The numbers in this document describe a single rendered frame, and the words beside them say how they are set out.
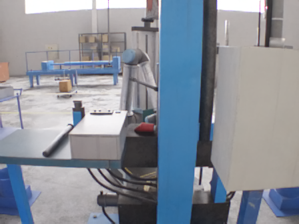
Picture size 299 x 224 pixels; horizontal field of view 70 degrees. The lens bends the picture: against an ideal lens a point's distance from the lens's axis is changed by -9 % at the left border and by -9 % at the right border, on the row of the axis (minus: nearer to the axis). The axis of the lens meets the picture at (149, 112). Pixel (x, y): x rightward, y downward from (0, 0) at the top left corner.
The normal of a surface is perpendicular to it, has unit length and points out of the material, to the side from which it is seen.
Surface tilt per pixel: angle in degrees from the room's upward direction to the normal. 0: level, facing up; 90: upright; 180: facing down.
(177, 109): 90
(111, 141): 90
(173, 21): 90
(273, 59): 90
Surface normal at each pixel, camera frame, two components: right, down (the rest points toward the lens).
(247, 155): 0.00, 0.27
